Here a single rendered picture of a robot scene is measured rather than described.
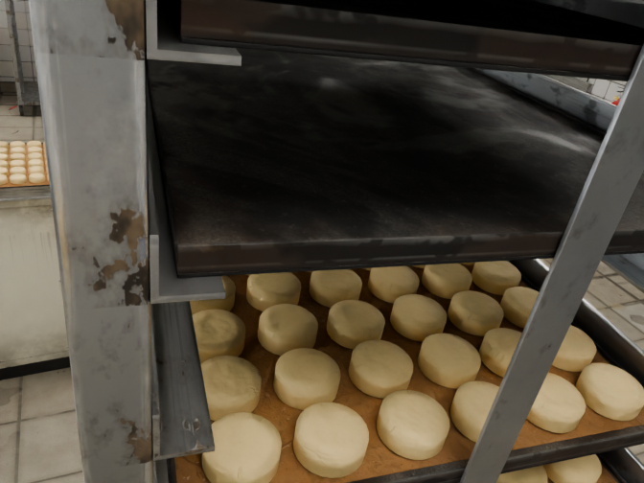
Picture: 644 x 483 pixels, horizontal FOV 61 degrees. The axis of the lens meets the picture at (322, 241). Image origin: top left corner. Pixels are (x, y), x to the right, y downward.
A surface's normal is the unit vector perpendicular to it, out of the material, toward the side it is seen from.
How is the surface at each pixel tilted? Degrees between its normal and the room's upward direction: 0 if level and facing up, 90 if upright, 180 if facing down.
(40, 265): 90
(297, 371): 0
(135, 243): 90
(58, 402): 0
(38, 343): 90
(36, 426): 0
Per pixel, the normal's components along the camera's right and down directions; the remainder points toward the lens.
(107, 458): 0.30, 0.51
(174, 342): 0.15, -0.86
